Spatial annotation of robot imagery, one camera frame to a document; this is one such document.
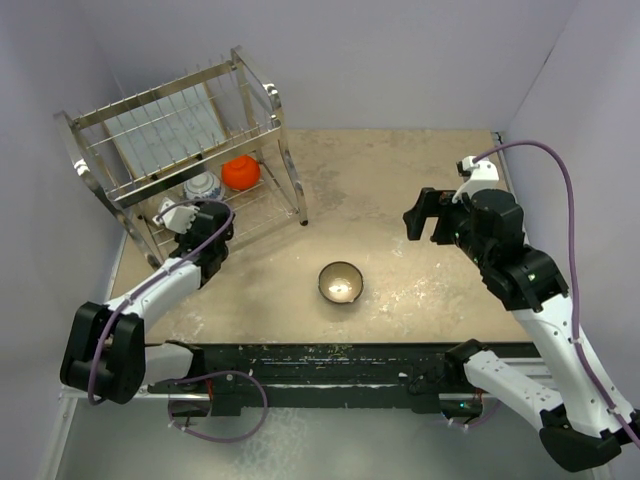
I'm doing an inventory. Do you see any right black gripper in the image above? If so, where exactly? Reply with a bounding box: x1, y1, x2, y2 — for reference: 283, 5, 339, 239
404, 187, 492, 269

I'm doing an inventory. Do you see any blue floral ceramic bowl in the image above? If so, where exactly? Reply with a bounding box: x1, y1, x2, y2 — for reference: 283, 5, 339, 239
183, 171, 225, 200

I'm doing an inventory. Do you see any orange plastic bowl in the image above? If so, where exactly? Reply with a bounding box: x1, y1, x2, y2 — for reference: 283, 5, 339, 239
221, 155, 261, 191

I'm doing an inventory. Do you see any brown rimmed beige bowl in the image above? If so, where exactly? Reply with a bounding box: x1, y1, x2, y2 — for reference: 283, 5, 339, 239
318, 261, 364, 304

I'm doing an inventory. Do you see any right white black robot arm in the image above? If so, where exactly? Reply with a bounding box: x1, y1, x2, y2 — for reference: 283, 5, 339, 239
403, 187, 639, 472

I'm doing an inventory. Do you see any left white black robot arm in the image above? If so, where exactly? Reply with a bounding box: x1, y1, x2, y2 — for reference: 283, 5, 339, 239
59, 199, 235, 405

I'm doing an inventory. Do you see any white framed board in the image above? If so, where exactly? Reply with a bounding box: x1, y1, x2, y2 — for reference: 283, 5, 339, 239
102, 83, 227, 180

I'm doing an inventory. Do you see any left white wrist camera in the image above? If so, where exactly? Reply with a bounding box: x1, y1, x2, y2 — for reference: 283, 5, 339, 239
152, 197, 199, 234

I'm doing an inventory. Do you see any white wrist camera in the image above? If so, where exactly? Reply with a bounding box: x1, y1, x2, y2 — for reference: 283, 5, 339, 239
152, 197, 199, 234
452, 156, 499, 204

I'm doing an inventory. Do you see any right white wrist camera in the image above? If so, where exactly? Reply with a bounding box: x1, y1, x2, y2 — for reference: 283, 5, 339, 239
452, 156, 499, 204

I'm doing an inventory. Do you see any steel wire dish rack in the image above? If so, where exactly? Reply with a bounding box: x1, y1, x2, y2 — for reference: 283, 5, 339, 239
54, 46, 308, 267

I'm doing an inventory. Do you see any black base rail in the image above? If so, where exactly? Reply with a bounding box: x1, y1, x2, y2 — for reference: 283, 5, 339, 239
144, 341, 501, 416

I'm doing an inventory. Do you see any aluminium extrusion rail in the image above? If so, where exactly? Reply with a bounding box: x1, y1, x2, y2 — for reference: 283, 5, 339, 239
58, 369, 571, 401

